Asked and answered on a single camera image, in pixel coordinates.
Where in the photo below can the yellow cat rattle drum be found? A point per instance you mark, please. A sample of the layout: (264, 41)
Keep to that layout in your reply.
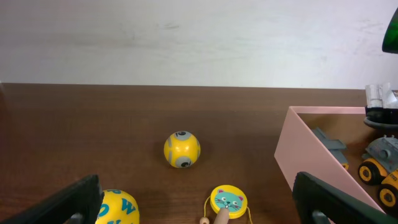
(228, 202)

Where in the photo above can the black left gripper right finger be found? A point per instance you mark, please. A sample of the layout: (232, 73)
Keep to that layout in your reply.
(319, 202)

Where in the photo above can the pink open cardboard box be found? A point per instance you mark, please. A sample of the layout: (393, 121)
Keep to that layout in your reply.
(298, 149)

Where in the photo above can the yellow grey toy truck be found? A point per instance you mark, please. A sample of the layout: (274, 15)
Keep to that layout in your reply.
(335, 146)
(380, 168)

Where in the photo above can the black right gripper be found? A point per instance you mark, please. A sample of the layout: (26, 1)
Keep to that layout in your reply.
(381, 108)

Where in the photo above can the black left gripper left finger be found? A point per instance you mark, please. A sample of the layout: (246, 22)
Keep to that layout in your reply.
(80, 202)

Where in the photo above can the yellow ball with blue letters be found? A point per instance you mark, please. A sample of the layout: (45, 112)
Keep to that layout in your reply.
(118, 207)

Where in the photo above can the yellow ball with grey eyes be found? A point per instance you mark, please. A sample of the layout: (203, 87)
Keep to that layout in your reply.
(182, 149)

